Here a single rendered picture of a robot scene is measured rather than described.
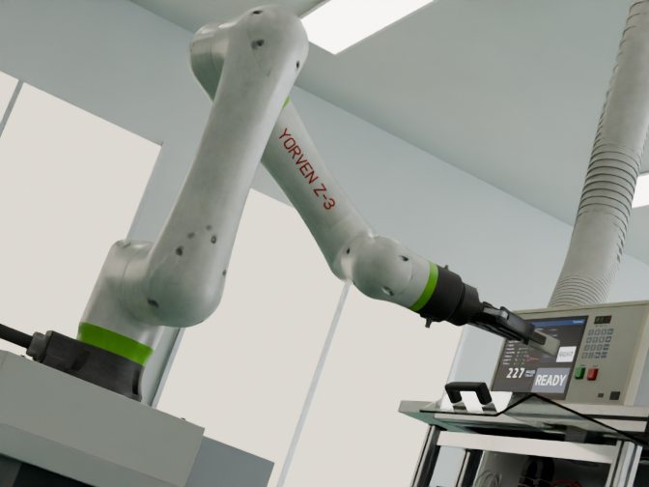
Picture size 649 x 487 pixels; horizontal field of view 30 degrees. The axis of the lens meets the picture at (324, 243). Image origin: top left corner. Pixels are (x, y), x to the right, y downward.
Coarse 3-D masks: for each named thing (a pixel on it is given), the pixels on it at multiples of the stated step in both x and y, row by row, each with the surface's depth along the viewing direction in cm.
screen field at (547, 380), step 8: (544, 368) 233; (552, 368) 231; (560, 368) 229; (568, 368) 227; (536, 376) 235; (544, 376) 232; (552, 376) 230; (560, 376) 228; (536, 384) 234; (544, 384) 231; (552, 384) 229; (560, 384) 227; (552, 392) 228; (560, 392) 226
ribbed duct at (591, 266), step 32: (640, 0) 405; (640, 32) 400; (640, 64) 395; (608, 96) 398; (640, 96) 391; (608, 128) 389; (640, 128) 389; (608, 160) 383; (640, 160) 388; (608, 192) 377; (576, 224) 377; (608, 224) 370; (576, 256) 364; (608, 256) 365; (576, 288) 353; (608, 288) 360
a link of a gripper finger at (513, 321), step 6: (504, 306) 210; (510, 312) 211; (498, 318) 209; (504, 318) 210; (510, 318) 211; (516, 318) 212; (504, 324) 211; (510, 324) 211; (516, 324) 212; (522, 324) 213; (528, 324) 214; (516, 330) 213; (522, 330) 213; (528, 330) 214; (528, 336) 214
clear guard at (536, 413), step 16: (448, 400) 208; (464, 400) 204; (496, 400) 196; (512, 400) 192; (528, 400) 197; (544, 400) 193; (512, 416) 217; (528, 416) 212; (544, 416) 207; (560, 416) 202; (576, 416) 197; (560, 432) 216; (576, 432) 211; (592, 432) 206; (608, 432) 201
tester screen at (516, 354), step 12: (540, 324) 241; (552, 324) 237; (564, 324) 234; (576, 324) 230; (552, 336) 235; (564, 336) 232; (576, 336) 229; (516, 348) 245; (528, 348) 241; (576, 348) 227; (504, 360) 247; (516, 360) 243; (528, 360) 239; (504, 372) 245; (528, 372) 238
